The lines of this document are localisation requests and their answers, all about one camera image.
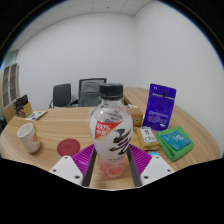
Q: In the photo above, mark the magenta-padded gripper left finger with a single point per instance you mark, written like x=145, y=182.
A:
x=68, y=168

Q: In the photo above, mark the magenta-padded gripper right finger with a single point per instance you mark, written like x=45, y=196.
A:
x=155, y=168

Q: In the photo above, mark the clear drink bottle black cap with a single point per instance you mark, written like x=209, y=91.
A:
x=111, y=133

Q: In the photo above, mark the flat round red coaster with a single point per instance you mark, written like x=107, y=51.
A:
x=68, y=147

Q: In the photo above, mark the tan packet with white label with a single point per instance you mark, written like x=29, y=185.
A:
x=146, y=138

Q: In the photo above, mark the green folded cloth pack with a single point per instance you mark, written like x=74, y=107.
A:
x=175, y=143

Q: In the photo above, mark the white speckled cup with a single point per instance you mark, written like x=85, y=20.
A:
x=28, y=136

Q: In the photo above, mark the white green purple leaflet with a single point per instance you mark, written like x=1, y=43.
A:
x=36, y=115

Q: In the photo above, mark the purple standing pouch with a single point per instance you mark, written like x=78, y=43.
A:
x=160, y=106

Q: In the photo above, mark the brown cardboard box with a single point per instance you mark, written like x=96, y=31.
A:
x=26, y=110

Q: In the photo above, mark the black office chair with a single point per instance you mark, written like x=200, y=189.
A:
x=62, y=95

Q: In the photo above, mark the wooden side desk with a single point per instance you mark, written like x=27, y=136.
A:
x=136, y=96

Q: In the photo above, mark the grey mesh office chair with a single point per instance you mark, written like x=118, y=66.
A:
x=88, y=93

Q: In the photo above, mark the black box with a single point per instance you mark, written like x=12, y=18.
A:
x=21, y=100

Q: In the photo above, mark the wooden shelf unit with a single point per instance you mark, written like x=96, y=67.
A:
x=9, y=85

